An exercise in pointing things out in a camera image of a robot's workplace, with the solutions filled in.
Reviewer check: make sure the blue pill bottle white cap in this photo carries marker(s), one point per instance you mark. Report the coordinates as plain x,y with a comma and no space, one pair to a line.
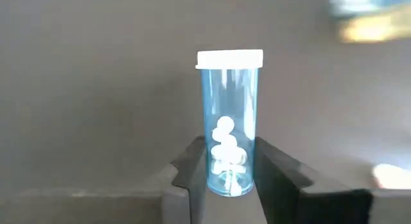
229,89

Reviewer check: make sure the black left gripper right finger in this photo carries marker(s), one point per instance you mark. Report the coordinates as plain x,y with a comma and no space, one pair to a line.
289,198

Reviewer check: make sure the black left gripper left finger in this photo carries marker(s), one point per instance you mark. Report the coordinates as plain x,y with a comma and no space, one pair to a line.
189,198

